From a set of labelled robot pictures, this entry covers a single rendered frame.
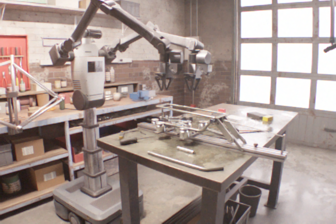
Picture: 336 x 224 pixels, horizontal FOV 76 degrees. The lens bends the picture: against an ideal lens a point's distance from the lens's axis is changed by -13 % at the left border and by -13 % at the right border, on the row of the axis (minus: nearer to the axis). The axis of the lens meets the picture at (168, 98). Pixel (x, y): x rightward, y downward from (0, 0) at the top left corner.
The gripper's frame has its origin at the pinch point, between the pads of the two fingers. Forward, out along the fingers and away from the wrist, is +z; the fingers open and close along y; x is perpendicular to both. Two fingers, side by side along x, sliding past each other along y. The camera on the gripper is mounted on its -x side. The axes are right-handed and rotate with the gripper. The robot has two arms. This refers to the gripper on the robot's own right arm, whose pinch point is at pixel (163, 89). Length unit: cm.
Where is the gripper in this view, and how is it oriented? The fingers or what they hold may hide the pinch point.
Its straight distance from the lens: 134.4
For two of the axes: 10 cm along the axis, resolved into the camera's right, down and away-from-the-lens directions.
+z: -0.2, 9.9, 1.7
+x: -7.6, -1.3, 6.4
